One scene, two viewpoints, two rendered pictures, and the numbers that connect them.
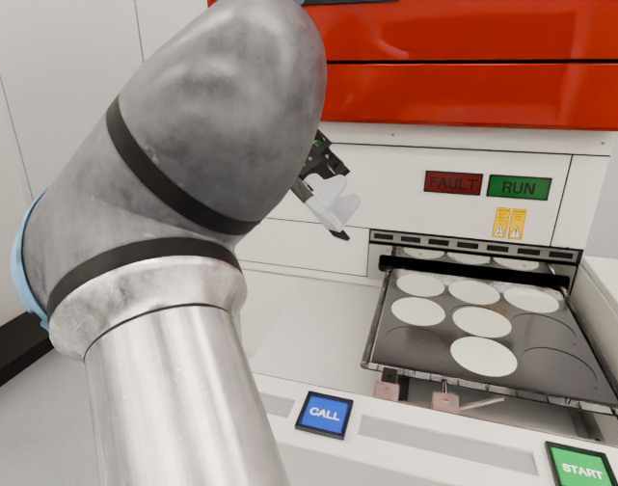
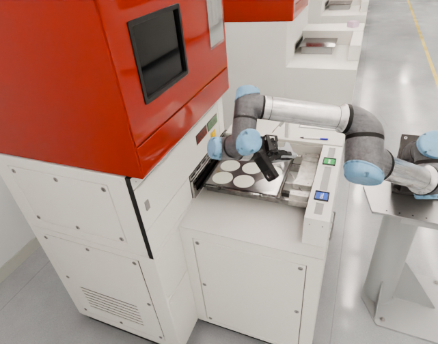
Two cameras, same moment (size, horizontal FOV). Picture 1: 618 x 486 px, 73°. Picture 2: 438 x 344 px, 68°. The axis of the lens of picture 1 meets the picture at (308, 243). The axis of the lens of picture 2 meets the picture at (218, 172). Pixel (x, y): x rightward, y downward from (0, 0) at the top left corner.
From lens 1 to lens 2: 130 cm
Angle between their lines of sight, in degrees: 70
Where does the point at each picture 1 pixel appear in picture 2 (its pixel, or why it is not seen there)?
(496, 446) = (323, 171)
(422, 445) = (326, 181)
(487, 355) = not seen: hidden behind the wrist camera
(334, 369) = (259, 217)
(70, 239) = (388, 156)
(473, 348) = not seen: hidden behind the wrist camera
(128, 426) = (402, 164)
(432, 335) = (260, 180)
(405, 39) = (192, 87)
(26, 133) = not seen: outside the picture
